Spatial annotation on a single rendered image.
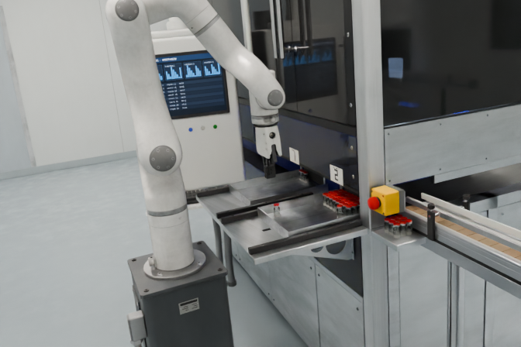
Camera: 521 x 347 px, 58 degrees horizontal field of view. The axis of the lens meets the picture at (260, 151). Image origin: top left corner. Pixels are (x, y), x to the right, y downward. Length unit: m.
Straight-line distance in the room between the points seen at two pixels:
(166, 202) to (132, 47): 0.44
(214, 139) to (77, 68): 4.60
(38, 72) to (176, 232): 5.52
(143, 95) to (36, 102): 5.52
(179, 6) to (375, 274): 1.05
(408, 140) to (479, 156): 0.32
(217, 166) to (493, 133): 1.25
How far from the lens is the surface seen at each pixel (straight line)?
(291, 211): 1.75
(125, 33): 1.26
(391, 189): 1.49
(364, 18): 1.45
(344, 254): 1.70
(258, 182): 2.07
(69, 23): 6.77
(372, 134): 1.49
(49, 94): 6.79
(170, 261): 1.44
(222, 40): 1.35
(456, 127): 1.71
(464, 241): 1.42
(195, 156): 2.33
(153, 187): 1.40
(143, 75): 1.31
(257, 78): 1.31
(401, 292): 1.77
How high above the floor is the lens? 1.52
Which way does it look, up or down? 14 degrees down
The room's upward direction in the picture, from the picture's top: 5 degrees counter-clockwise
